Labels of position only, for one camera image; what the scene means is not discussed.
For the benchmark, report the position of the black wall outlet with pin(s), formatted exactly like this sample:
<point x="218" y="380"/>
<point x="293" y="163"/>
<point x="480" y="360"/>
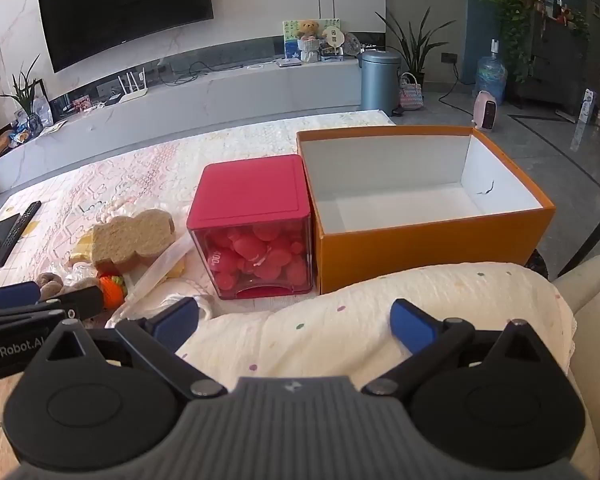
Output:
<point x="448" y="58"/>

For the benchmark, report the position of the clear plastic bag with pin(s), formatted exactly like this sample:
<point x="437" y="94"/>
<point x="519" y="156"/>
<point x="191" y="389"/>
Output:
<point x="165" y="255"/>

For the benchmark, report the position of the dark cabinet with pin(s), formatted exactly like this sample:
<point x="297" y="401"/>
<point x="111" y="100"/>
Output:
<point x="555" y="60"/>

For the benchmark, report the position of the pink space heater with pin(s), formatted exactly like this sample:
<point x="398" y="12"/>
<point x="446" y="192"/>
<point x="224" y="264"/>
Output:
<point x="487" y="112"/>

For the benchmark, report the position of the black remote control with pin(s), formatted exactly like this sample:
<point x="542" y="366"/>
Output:
<point x="22" y="225"/>

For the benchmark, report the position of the white flat device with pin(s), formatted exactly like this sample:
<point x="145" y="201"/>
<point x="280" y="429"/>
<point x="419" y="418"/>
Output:
<point x="290" y="62"/>

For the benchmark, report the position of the white router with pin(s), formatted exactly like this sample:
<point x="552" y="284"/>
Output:
<point x="132" y="91"/>

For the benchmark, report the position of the orange crochet fruit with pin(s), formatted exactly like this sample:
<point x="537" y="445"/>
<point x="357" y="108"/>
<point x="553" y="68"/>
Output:
<point x="111" y="292"/>

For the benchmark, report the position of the long-leaf potted plant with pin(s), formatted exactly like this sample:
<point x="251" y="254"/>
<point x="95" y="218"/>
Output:
<point x="415" y="50"/>

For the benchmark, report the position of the small potted green plant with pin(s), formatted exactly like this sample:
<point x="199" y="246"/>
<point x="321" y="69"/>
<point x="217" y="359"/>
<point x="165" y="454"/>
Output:
<point x="27" y="92"/>

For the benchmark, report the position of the woven basket bag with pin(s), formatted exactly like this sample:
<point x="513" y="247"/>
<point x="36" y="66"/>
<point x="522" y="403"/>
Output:
<point x="411" y="95"/>

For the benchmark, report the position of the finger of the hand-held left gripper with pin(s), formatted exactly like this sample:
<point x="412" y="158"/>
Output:
<point x="80" y="302"/>
<point x="10" y="294"/>

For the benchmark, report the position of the brown teddy bear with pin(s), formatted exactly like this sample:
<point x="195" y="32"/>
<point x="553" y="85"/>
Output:
<point x="308" y="30"/>

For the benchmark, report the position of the trailing green plant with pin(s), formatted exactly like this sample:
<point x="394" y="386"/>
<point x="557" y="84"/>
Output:
<point x="512" y="5"/>

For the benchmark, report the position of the red storage box with balls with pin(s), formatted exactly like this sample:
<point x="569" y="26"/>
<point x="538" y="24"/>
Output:
<point x="250" y="190"/>

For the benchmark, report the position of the black wall television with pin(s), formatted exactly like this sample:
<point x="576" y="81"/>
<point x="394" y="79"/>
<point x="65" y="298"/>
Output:
<point x="125" y="10"/>

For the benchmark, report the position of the cream sofa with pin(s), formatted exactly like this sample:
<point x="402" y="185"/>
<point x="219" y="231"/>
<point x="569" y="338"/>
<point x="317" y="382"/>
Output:
<point x="595" y="300"/>

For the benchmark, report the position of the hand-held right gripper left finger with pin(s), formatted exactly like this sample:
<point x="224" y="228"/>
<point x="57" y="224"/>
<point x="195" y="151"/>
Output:
<point x="177" y="322"/>

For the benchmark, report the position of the small brown plush toy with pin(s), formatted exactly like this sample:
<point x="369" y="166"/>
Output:
<point x="50" y="285"/>

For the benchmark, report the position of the round decorative fan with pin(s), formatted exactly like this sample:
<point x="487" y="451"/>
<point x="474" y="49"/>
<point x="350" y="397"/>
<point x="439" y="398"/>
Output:
<point x="352" y="44"/>

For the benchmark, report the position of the blue water jug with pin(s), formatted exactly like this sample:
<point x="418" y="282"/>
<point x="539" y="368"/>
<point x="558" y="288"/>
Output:
<point x="491" y="77"/>

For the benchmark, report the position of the orange cardboard box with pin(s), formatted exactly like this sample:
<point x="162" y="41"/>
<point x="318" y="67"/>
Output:
<point x="430" y="255"/>

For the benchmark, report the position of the grey marble television console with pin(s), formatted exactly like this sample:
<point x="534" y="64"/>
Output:
<point x="230" y="95"/>

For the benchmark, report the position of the green and blue painting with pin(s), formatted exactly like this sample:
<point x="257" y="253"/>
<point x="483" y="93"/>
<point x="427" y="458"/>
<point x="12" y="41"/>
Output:
<point x="290" y="40"/>

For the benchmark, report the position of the white hand fan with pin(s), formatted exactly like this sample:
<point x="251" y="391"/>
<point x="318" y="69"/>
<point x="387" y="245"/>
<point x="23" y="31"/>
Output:
<point x="331" y="37"/>

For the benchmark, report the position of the brown bear-shaped sponge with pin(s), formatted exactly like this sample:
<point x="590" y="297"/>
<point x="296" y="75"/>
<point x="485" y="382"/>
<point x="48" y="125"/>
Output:
<point x="130" y="240"/>

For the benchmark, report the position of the blue-grey trash can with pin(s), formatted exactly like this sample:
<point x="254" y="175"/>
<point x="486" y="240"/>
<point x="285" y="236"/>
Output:
<point x="380" y="80"/>

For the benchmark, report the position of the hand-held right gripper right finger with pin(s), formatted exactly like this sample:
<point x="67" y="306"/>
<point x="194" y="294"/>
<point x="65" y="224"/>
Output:
<point x="412" y="327"/>

